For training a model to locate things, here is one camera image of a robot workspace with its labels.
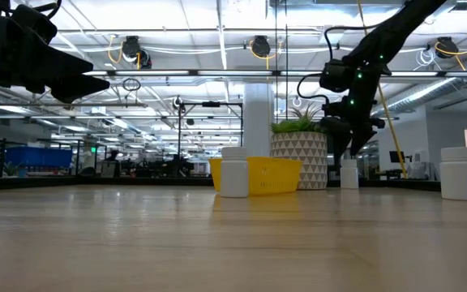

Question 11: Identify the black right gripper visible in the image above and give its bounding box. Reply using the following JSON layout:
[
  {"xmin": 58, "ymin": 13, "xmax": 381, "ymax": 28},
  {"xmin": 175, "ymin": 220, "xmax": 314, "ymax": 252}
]
[{"xmin": 321, "ymin": 95, "xmax": 387, "ymax": 167}]

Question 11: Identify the white pill bottle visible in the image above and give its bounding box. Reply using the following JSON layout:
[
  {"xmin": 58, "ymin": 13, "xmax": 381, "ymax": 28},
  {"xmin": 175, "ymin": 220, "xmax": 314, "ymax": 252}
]
[
  {"xmin": 439, "ymin": 146, "xmax": 467, "ymax": 201},
  {"xmin": 220, "ymin": 146, "xmax": 250, "ymax": 199},
  {"xmin": 340, "ymin": 158, "xmax": 359, "ymax": 190}
]

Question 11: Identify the yellow plastic basket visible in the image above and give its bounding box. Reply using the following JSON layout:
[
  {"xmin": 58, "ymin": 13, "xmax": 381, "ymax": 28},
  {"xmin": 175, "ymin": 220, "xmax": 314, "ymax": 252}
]
[{"xmin": 208, "ymin": 157, "xmax": 303, "ymax": 196}]

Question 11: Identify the white triangle-patterned planter pot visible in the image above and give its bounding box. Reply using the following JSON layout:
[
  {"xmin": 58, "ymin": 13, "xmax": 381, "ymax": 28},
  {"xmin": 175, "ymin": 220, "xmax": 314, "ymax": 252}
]
[{"xmin": 270, "ymin": 131, "xmax": 329, "ymax": 191}]

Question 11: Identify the green artificial plant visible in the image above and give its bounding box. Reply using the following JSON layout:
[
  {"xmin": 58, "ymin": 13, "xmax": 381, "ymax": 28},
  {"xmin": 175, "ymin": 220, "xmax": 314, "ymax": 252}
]
[{"xmin": 270, "ymin": 104, "xmax": 327, "ymax": 135}]

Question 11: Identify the blue storage bin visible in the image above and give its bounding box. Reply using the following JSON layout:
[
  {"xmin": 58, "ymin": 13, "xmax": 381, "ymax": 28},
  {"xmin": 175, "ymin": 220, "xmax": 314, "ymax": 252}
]
[{"xmin": 5, "ymin": 146, "xmax": 74, "ymax": 169}]

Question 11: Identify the white building column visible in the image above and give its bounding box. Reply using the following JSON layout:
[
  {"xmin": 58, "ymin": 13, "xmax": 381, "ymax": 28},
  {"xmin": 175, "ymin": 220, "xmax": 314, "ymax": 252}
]
[{"xmin": 242, "ymin": 83, "xmax": 276, "ymax": 159}]

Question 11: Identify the person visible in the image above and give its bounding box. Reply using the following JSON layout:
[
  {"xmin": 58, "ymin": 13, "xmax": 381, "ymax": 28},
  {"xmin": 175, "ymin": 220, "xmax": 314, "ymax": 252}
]
[{"xmin": 101, "ymin": 149, "xmax": 122, "ymax": 178}]

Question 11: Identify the yellow hanging strap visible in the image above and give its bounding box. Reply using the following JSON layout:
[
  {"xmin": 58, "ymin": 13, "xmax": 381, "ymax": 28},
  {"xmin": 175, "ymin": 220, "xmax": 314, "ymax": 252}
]
[{"xmin": 356, "ymin": 0, "xmax": 408, "ymax": 179}]

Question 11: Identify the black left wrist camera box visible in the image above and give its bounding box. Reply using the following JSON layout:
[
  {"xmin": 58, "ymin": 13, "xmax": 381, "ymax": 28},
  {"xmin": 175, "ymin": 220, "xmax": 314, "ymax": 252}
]
[{"xmin": 11, "ymin": 3, "xmax": 58, "ymax": 45}]

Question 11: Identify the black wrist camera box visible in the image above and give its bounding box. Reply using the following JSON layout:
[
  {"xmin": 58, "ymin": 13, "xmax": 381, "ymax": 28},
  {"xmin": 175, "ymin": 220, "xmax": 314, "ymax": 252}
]
[
  {"xmin": 11, "ymin": 3, "xmax": 58, "ymax": 45},
  {"xmin": 319, "ymin": 59, "xmax": 356, "ymax": 93}
]

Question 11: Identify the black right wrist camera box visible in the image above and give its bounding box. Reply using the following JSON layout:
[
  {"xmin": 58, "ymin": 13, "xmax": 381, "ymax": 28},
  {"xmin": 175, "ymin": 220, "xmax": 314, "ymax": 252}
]
[{"xmin": 319, "ymin": 59, "xmax": 356, "ymax": 93}]

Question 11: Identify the black ceiling cable reel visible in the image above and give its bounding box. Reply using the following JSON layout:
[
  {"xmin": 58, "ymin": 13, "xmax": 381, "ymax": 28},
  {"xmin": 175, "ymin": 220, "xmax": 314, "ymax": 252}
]
[
  {"xmin": 121, "ymin": 35, "xmax": 153, "ymax": 70},
  {"xmin": 249, "ymin": 35, "xmax": 272, "ymax": 58},
  {"xmin": 435, "ymin": 36, "xmax": 460, "ymax": 59}
]

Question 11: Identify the silver ventilation duct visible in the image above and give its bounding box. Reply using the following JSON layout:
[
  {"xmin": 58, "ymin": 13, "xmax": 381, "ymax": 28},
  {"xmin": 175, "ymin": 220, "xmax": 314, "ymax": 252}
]
[{"xmin": 371, "ymin": 52, "xmax": 467, "ymax": 118}]

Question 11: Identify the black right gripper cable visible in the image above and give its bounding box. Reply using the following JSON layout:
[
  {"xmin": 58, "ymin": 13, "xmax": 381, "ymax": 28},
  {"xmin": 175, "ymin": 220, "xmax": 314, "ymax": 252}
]
[{"xmin": 297, "ymin": 24, "xmax": 380, "ymax": 102}]

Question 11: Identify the black table edge rail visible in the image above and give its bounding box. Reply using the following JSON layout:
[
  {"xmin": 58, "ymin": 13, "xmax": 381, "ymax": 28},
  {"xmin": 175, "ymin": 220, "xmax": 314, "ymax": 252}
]
[{"xmin": 0, "ymin": 174, "xmax": 467, "ymax": 192}]

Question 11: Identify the black metal frame stand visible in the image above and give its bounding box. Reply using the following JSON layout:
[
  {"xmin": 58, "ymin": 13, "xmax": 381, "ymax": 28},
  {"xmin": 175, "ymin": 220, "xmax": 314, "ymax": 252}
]
[{"xmin": 178, "ymin": 101, "xmax": 244, "ymax": 179}]

